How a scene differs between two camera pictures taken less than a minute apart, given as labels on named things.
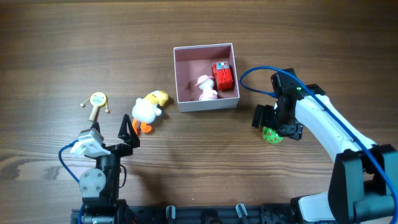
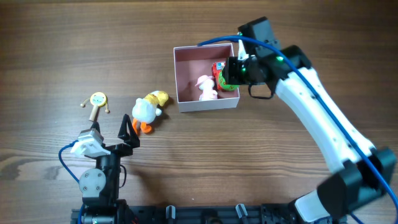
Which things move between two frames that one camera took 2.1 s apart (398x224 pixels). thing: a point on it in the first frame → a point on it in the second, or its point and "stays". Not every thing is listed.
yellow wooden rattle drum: (97, 99) stays
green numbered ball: (271, 135) → (228, 87)
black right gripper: (290, 129) → (232, 71)
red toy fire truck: (223, 74) stays
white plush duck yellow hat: (144, 111) stays
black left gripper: (115, 149) stays
